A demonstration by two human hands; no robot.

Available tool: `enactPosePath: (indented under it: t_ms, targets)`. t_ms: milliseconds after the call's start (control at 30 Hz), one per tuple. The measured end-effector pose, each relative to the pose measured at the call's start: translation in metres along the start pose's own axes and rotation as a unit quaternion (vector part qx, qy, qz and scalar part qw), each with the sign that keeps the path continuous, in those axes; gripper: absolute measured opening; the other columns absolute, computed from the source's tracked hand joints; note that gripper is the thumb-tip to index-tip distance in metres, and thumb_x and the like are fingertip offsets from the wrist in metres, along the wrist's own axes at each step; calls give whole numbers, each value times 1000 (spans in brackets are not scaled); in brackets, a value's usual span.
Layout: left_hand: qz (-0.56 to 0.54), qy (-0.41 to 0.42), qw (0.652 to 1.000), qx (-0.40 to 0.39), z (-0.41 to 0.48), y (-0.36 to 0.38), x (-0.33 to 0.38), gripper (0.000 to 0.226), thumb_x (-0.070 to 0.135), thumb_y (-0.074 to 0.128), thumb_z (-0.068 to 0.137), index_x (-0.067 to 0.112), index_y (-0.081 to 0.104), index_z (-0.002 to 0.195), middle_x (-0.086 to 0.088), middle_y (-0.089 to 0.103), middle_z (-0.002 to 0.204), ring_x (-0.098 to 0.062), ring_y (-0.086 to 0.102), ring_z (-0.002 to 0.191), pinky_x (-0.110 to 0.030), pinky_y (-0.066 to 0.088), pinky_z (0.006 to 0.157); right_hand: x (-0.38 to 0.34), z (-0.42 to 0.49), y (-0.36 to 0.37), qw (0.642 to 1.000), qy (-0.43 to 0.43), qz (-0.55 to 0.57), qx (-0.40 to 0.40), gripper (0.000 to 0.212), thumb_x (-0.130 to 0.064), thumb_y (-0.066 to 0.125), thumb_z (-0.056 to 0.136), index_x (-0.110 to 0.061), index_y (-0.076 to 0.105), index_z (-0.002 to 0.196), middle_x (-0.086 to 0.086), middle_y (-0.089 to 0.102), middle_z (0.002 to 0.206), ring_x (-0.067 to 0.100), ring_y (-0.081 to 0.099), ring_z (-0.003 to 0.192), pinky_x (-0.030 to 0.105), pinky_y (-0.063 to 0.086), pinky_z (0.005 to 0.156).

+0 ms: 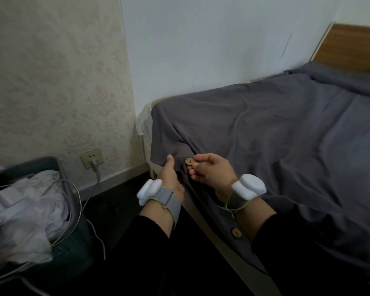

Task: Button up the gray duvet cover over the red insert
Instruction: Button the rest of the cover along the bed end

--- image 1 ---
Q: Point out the gray duvet cover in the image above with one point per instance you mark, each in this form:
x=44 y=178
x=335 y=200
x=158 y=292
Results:
x=280 y=135

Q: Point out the round wooden button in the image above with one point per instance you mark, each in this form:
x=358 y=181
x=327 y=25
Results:
x=236 y=233
x=189 y=161

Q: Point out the person's right hand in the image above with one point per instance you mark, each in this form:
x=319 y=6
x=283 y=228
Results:
x=217 y=172

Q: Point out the person's left hand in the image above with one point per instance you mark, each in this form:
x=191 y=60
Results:
x=171 y=178

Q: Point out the cream wall socket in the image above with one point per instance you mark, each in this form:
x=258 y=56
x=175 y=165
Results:
x=88 y=156

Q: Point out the person's left forearm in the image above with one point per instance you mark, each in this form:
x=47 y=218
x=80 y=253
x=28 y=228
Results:
x=151 y=237

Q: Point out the dark green plastic basket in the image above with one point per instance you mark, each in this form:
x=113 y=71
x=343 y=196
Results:
x=77 y=252

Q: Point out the wooden slatted headboard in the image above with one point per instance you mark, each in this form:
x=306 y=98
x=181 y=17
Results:
x=351 y=46

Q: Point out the white crumpled plastic bag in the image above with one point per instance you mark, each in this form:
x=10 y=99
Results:
x=27 y=225

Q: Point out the white patterned bed sheet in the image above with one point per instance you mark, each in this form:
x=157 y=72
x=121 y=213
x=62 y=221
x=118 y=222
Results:
x=143 y=120

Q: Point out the person's right forearm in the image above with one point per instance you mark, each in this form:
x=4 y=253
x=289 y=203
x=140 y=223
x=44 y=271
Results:
x=289 y=249

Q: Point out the white stand appliance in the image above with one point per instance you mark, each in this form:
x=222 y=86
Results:
x=0 y=200

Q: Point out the white baseboard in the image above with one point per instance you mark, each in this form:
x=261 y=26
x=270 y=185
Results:
x=114 y=180

